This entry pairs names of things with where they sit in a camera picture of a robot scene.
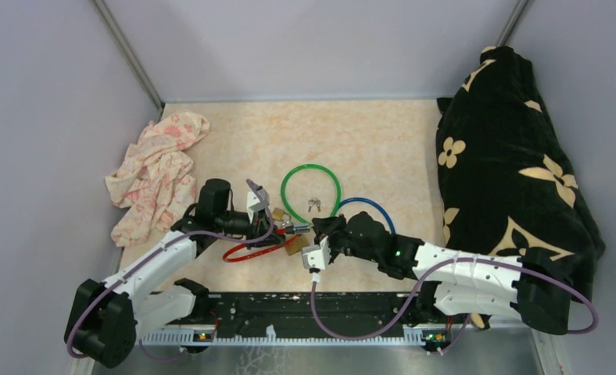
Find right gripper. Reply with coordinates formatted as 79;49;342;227
311;214;380;263

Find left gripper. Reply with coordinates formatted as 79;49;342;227
216;209;286;250

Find small brass padlock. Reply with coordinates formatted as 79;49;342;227
271;208;292;222

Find red cable lock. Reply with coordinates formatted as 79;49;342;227
221;223;312;263

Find green lock key pair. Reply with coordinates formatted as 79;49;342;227
308;198;321;213

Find blue cable lock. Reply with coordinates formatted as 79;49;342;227
338;197;396;234

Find large brass padlock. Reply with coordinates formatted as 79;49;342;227
285;234;310;256

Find green cable lock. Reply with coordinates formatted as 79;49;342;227
280;163;342;223

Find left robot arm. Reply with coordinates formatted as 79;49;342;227
63;178;280;368

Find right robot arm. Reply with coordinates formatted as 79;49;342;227
301;212;571;335

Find pink patterned cloth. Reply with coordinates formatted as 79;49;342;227
105;112;210;248

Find black floral blanket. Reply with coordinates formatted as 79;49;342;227
435;45;607;330

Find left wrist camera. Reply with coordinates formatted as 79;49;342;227
245;179;271;223

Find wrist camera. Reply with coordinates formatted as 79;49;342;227
245;179;271;223
301;236;331;284

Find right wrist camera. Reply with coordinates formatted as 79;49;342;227
301;236;331;284

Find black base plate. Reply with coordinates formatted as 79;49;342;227
169;292;465;341

